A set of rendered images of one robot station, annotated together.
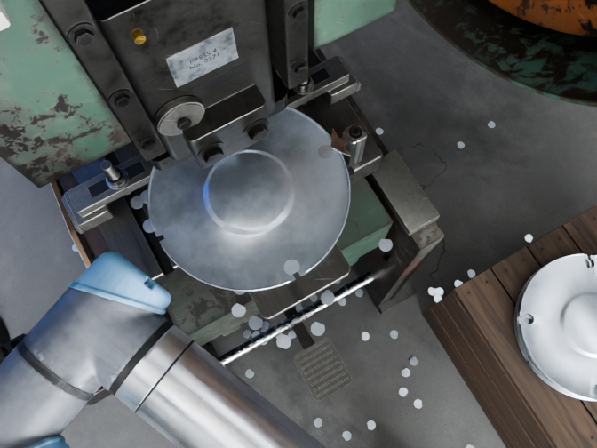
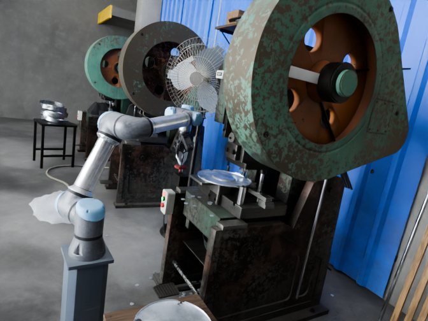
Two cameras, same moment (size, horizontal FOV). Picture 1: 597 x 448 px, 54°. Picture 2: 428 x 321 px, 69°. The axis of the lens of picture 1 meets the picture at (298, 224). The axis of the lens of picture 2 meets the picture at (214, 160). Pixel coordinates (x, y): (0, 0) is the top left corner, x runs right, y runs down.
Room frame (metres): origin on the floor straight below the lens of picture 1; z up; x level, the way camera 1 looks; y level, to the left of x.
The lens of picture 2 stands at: (0.10, -1.53, 1.21)
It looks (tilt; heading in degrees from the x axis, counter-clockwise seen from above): 12 degrees down; 86
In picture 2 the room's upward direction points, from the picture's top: 9 degrees clockwise
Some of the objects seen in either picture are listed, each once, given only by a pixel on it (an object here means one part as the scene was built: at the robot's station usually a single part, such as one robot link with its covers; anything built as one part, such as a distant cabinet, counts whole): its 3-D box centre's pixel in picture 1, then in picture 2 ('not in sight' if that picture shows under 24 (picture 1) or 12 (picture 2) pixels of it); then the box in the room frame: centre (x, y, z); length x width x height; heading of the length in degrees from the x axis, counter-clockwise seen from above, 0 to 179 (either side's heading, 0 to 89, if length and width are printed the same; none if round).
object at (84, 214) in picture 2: not in sight; (89, 216); (-0.29, -0.26, 0.62); 0.13 x 0.12 x 0.14; 140
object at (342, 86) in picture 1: (307, 82); (260, 193); (0.48, -0.02, 0.76); 0.17 x 0.06 x 0.10; 117
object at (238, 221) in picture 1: (249, 191); (223, 178); (0.29, 0.07, 0.78); 0.29 x 0.29 x 0.01
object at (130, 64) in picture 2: not in sight; (180, 120); (-0.07, 1.83, 0.87); 1.53 x 0.99 x 1.74; 25
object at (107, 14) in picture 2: not in sight; (125, 20); (-1.73, 5.75, 2.44); 1.25 x 0.92 x 0.27; 117
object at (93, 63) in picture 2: not in sight; (130, 102); (-0.94, 3.37, 0.87); 1.53 x 0.99 x 1.74; 30
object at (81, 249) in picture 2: not in sight; (88, 241); (-0.29, -0.27, 0.50); 0.15 x 0.15 x 0.10
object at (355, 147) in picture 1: (353, 144); (241, 194); (0.37, -0.09, 0.75); 0.03 x 0.03 x 0.10; 27
